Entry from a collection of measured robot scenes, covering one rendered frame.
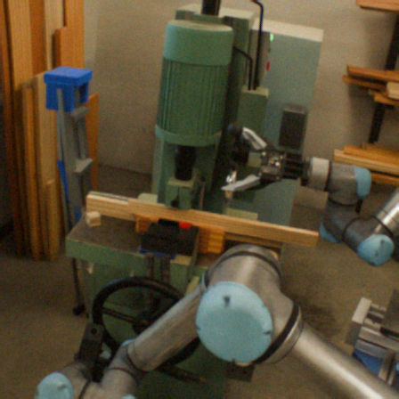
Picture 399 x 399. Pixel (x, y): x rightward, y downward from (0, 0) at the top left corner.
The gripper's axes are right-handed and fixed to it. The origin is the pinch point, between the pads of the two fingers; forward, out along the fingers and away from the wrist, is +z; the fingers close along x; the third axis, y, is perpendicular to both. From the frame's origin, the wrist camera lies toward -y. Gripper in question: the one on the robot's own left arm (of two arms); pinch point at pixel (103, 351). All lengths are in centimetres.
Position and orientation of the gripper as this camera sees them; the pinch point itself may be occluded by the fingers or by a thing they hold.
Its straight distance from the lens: 138.4
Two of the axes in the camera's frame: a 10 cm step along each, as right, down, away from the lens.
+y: -1.8, 9.8, -0.7
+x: 9.8, 1.8, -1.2
